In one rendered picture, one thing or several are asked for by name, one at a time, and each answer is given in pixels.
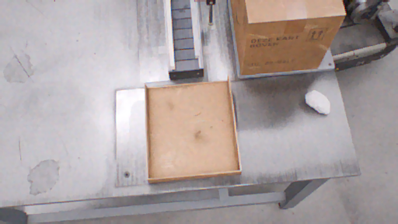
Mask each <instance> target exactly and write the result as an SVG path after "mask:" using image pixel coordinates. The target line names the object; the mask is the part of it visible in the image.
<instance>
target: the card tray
mask: <svg viewBox="0 0 398 224"><path fill-rule="evenodd" d="M144 87H145V147H146V168H147V181H148V182H149V183H154V182H168V181H175V180H189V179H203V178H210V177H224V176H232V175H241V173H242V167H241V161H240V157H239V143H238V137H237V132H236V118H235V113H234V108H233V102H232V88H231V83H230V78H229V77H228V80H221V81H214V82H199V83H192V84H178V85H171V86H156V87H149V88H147V86H146V84H145V82H144Z"/></svg>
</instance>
